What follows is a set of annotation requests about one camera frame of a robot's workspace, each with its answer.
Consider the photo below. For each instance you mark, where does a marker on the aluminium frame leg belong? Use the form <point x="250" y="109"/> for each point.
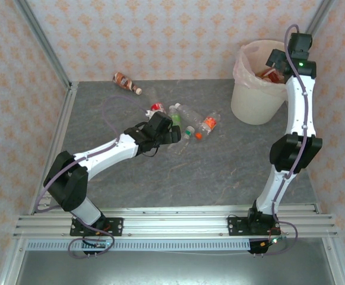
<point x="337" y="261"/>
<point x="12" y="261"/>

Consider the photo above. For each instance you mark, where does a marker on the white green label bottle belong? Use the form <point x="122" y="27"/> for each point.
<point x="187" y="135"/>

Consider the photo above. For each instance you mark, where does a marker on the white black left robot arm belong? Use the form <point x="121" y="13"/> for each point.
<point x="107" y="154"/>

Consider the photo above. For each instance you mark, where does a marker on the plain clear white-capped bottle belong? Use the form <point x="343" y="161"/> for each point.
<point x="190" y="114"/>

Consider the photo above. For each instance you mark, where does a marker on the orange label clear bottle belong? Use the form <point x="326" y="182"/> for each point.
<point x="210" y="121"/>

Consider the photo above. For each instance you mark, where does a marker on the pink plastic bin liner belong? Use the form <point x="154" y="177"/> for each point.
<point x="243" y="74"/>

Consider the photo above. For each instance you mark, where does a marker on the narrow aluminium extrusion beam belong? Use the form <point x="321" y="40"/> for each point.
<point x="175" y="210"/>

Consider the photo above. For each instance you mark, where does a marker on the aluminium table edge rail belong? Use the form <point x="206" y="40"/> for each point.
<point x="60" y="130"/>

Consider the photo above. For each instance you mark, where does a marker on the aluminium frame post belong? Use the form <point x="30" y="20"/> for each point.
<point x="46" y="44"/>
<point x="320" y="15"/>

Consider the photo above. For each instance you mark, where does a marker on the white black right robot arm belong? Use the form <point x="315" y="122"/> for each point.
<point x="300" y="104"/>

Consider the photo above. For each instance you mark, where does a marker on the small circuit board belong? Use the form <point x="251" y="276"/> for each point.
<point x="101" y="245"/>
<point x="274" y="241"/>

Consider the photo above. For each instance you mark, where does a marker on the wide aluminium extrusion beam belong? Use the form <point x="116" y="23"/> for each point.
<point x="175" y="227"/>

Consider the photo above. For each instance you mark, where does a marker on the grey metal panel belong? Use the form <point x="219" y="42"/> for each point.
<point x="175" y="270"/>

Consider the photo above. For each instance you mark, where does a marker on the brown label plastic bottle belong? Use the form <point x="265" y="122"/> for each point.
<point x="124" y="81"/>

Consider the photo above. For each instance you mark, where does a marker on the beige plastic bin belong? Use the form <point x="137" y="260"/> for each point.
<point x="249" y="104"/>

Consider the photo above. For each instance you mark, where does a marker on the green label clear bottle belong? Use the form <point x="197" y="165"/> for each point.
<point x="175" y="118"/>

